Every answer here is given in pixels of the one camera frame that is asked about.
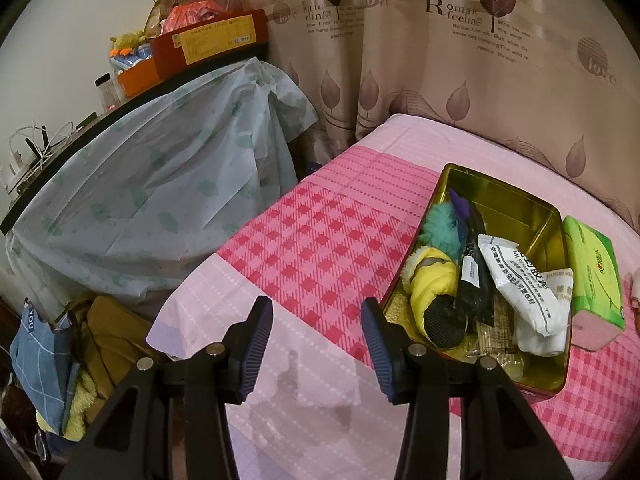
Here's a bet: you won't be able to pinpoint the mustard cloth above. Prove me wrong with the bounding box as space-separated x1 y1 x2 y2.
75 295 166 401

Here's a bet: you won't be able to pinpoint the white printed packet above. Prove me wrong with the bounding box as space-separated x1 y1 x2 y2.
477 233 571 338

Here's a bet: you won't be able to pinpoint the yellow towel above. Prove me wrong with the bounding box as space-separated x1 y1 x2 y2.
37 370 101 443

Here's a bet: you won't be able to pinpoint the pink checked bed blanket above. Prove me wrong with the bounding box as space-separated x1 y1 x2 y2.
147 112 640 480

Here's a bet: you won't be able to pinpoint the clear jar with black lid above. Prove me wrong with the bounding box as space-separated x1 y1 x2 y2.
95 72 123 111

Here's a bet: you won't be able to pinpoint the small yellow plush figure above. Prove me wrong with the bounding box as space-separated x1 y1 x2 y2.
110 30 151 53

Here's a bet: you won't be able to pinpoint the blue checked cloth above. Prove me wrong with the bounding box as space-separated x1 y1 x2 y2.
10 300 81 436

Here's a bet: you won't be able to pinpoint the gold tin box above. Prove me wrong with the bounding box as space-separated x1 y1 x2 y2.
381 162 571 403

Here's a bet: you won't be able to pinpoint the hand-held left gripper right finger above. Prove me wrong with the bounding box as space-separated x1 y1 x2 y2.
361 297 576 480

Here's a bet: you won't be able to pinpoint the red plastic bag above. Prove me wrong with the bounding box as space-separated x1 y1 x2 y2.
165 0 226 36

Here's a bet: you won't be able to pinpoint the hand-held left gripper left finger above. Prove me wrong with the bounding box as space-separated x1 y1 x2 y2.
62 296 275 480

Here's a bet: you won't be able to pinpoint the pale blue plastic cover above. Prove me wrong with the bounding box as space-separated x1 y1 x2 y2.
5 56 321 306

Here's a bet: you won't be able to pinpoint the yellow plush toy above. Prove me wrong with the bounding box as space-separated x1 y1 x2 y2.
404 246 473 348

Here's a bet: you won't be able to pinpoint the green tissue pack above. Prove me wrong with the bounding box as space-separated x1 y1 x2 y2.
562 216 626 351

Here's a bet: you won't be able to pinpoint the beige leaf print curtain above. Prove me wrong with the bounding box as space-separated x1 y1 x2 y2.
167 0 640 221

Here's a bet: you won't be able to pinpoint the orange box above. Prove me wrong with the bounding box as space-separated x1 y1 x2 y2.
117 55 168 98

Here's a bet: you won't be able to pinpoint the teal fluffy toy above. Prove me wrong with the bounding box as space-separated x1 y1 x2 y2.
417 203 468 253

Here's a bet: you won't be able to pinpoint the black packet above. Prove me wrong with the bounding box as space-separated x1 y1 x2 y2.
448 189 496 326

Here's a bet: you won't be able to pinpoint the red cardboard box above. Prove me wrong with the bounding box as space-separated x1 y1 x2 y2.
150 9 271 81

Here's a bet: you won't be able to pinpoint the white cables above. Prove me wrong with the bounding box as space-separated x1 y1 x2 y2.
7 120 76 171

